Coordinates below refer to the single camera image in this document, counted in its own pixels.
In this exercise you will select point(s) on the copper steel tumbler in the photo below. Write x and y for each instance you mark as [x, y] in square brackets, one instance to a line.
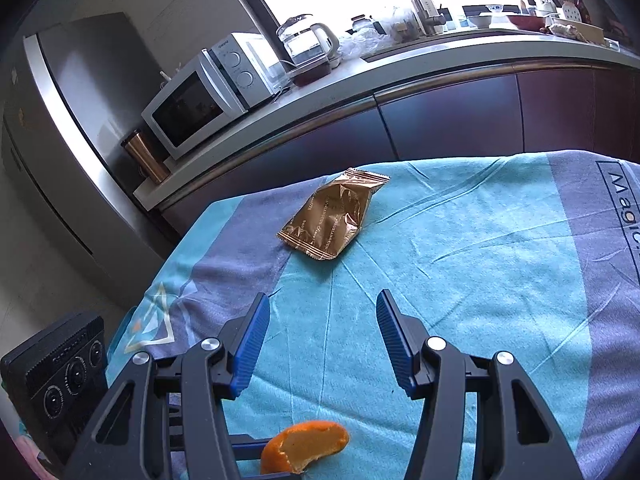
[147, 160]

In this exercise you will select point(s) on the silver refrigerator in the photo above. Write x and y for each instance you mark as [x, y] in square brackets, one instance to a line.
[75, 110]

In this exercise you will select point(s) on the white bowl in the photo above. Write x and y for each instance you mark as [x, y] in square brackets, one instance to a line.
[480, 21]

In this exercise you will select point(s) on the white microwave oven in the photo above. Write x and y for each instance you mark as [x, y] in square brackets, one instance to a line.
[235, 75]

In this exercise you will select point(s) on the gold foil snack packet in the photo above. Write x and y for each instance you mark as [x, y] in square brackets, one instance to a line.
[330, 215]

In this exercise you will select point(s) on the kitchen counter cabinet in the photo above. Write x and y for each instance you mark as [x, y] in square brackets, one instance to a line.
[450, 115]

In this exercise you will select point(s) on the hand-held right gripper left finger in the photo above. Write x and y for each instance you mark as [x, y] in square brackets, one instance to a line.
[250, 350]

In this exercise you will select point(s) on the dark red container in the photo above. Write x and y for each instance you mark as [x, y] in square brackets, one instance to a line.
[310, 75]

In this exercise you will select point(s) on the white utensil holder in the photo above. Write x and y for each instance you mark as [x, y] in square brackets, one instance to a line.
[544, 2]

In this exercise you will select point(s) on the teal and grey tablecloth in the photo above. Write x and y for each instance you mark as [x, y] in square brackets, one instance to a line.
[475, 285]

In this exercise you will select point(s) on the glass electric kettle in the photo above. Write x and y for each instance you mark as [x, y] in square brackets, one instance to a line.
[305, 42]

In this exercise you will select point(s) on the red dish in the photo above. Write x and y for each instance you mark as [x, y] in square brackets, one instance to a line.
[525, 22]

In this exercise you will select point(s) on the orange peel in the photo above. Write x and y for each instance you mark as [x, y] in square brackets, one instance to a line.
[300, 447]

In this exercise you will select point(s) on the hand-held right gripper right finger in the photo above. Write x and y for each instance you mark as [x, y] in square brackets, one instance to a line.
[392, 340]

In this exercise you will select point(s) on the steel kitchen faucet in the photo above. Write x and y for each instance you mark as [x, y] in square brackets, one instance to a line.
[425, 10]

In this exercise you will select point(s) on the clear plastic bags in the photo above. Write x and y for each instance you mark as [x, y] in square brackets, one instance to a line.
[375, 35]

